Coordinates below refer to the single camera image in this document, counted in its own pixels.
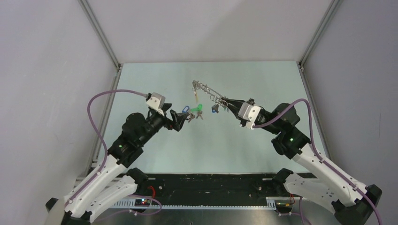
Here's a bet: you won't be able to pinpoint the purple cable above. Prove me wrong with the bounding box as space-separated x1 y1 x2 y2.
252 98 383 225
63 89 149 207

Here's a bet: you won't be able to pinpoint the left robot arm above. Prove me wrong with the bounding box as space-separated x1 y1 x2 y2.
45 109 190 225

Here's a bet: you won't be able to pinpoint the right controller board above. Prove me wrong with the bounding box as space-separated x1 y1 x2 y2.
276 202 295 208

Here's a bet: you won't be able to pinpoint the controller board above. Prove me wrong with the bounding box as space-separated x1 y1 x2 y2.
134 198 151 207
276 202 295 208

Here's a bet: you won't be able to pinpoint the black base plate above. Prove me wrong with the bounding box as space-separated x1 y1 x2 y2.
136 173 291 206

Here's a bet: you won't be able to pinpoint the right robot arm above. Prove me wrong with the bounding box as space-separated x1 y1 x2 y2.
221 97 383 225

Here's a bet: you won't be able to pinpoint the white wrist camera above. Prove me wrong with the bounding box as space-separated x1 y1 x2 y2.
146 92 165 116
237 102 262 130

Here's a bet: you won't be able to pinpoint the aluminium frame post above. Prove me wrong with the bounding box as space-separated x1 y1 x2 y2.
78 0 121 71
298 0 343 70

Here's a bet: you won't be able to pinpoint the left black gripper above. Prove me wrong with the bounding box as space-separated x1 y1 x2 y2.
138 103 188 145

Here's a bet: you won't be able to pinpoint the blue key tag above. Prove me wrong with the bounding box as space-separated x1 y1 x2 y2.
182 106 190 113

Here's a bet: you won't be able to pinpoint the left aluminium frame post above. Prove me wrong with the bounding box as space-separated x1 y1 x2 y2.
78 0 121 71

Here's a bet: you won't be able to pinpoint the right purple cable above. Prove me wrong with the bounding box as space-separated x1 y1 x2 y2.
252 98 383 225

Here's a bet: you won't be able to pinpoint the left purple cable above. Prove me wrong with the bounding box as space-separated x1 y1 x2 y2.
63 89 149 207

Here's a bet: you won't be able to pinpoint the keys with tags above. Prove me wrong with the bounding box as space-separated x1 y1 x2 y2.
211 104 219 113

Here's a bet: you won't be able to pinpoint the right aluminium frame post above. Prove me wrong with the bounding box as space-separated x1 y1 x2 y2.
298 0 343 70

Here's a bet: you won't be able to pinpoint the left controller board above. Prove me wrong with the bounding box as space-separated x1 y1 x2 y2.
134 198 151 207

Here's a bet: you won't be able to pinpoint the green key tag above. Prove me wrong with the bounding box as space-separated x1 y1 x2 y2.
190 104 202 113

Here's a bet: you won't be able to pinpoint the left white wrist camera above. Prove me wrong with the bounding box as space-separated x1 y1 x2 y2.
146 92 165 116

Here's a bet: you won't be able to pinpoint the large metal keyring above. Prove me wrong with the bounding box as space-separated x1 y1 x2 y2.
192 80 226 107

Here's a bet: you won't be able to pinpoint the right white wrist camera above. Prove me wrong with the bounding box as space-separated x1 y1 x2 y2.
237 102 262 130

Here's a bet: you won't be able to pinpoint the brass keys on table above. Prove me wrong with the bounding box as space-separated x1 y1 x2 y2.
196 110 203 120

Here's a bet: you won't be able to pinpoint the slotted cable duct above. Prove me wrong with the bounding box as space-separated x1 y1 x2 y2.
109 199 276 210

